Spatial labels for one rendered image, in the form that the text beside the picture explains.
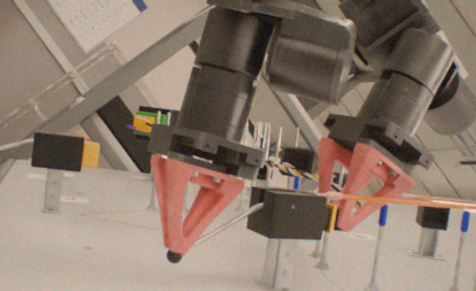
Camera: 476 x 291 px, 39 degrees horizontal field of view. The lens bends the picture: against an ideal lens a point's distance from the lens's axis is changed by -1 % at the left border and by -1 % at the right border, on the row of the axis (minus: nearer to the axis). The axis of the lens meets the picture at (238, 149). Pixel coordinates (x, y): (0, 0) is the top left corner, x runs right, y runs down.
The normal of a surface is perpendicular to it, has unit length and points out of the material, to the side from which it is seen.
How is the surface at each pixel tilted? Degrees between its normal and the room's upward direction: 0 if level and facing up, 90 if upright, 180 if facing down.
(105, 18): 90
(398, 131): 81
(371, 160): 100
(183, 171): 97
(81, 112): 90
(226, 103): 87
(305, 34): 123
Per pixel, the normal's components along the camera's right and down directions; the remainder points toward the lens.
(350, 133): -0.73, -0.50
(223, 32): -0.35, -0.14
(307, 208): 0.46, 0.11
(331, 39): -0.29, 0.29
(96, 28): 0.16, -0.04
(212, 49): -0.54, -0.18
